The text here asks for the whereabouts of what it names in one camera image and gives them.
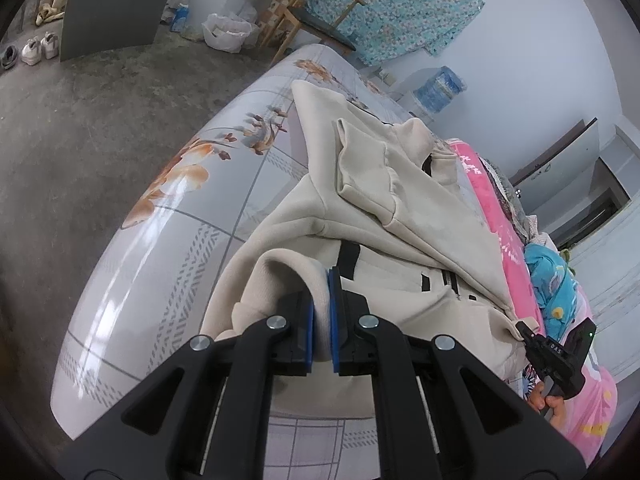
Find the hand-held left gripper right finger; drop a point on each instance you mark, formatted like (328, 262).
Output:
(336, 325)

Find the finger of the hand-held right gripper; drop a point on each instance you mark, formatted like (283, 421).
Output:
(529, 336)

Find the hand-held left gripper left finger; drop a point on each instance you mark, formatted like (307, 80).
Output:
(311, 332)

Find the beige zip jacket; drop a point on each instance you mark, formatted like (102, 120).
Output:
(380, 195)

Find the person's right hand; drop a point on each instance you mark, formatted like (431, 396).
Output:
(555, 410)

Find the blue cartoon print blanket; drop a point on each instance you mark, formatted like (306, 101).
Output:
(550, 280)

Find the pink floral blanket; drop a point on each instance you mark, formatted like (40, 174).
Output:
(510, 255)

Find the green cloth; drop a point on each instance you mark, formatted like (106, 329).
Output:
(566, 255)

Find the grey patterned quilt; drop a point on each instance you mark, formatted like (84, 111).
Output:
(505, 195)

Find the grey floral bed sheet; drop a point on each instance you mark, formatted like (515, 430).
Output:
(200, 240)

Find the white water dispenser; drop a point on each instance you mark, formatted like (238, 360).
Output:
(415, 97)

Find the blue water dispenser bottle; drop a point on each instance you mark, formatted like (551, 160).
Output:
(442, 89)

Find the wooden chair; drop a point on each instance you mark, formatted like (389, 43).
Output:
(320, 20)

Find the white plastic bag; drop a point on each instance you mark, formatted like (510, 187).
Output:
(227, 34)

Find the patterned box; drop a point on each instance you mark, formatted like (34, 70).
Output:
(280, 10)

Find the blue packet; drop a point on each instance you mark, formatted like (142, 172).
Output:
(181, 19)

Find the grey board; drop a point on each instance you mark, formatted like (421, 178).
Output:
(115, 15)

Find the white sneaker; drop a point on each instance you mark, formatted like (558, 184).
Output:
(31, 52)
(50, 46)

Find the grey shoe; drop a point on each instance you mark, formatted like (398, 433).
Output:
(9, 57)

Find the beige slippers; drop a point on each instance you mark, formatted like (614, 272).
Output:
(47, 14)

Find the teal floral wall cloth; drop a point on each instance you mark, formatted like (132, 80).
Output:
(400, 5)

